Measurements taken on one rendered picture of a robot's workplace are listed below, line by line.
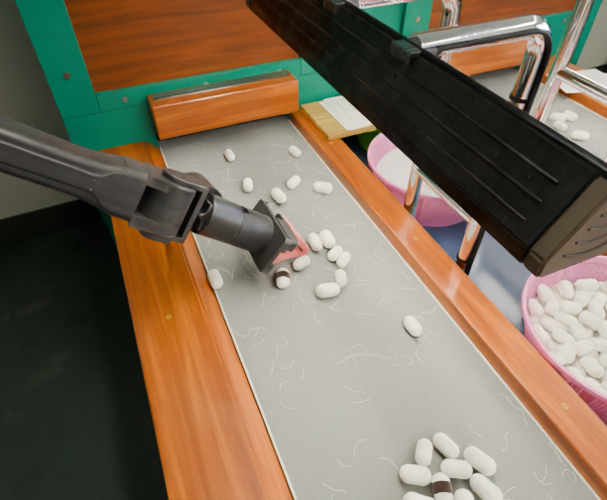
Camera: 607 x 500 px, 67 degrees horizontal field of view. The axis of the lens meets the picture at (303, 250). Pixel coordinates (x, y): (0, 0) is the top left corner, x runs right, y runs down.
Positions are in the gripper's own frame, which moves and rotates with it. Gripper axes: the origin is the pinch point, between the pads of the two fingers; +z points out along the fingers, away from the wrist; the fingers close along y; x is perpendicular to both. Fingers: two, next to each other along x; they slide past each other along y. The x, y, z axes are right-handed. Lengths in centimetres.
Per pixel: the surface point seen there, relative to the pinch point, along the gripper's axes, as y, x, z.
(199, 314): -6.5, 11.7, -14.5
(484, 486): -40.1, -1.9, 2.0
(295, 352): -15.9, 6.9, -5.1
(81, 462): 20, 94, 7
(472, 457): -37.2, -2.4, 2.7
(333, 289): -9.4, -0.5, 0.5
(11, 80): 123, 42, -28
